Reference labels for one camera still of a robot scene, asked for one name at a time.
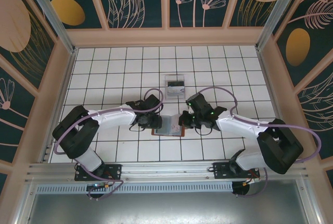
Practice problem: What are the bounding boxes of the slotted grey cable duct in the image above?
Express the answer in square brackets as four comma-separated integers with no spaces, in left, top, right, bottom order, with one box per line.
[36,183,234,193]

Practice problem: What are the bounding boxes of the grey metal sheet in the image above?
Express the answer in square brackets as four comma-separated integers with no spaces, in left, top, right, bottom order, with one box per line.
[15,179,321,224]

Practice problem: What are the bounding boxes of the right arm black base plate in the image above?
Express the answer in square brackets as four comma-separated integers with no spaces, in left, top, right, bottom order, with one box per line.
[212,162,261,180]

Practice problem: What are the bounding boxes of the pink blue patterned card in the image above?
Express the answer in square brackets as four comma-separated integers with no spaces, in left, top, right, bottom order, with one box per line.
[166,122,183,136]

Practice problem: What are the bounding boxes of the brown leather card holder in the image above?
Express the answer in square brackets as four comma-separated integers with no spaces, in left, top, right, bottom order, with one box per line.
[151,115,186,137]

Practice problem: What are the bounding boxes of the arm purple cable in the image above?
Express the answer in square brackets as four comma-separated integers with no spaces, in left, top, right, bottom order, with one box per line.
[53,88,165,201]
[197,86,321,199]

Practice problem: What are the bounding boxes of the silver VIP credit card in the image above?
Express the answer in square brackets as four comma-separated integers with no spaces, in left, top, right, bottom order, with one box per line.
[167,85,185,97]

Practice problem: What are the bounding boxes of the small circuit board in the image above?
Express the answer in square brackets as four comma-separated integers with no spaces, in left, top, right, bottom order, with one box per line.
[86,183,111,191]

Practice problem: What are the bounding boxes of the yellow plug connector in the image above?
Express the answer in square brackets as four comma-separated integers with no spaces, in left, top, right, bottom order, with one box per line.
[243,177,261,187]

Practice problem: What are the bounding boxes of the clear acrylic card stand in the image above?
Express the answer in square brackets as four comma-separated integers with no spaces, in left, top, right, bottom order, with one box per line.
[164,73,186,102]

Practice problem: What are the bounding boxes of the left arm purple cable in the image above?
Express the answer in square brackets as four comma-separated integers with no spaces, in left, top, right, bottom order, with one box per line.
[53,88,165,201]

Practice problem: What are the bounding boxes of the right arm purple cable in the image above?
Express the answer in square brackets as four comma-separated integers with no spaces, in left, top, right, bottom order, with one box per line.
[197,86,321,199]

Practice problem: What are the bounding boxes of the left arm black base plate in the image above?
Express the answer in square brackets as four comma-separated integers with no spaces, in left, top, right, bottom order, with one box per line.
[74,163,123,182]

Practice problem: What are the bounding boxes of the aluminium frame post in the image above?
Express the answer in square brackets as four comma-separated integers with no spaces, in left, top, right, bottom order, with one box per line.
[20,0,79,55]
[255,0,312,52]

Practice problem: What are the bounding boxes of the aluminium mounting rail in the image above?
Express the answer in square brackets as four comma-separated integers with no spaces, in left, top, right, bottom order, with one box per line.
[24,158,310,183]

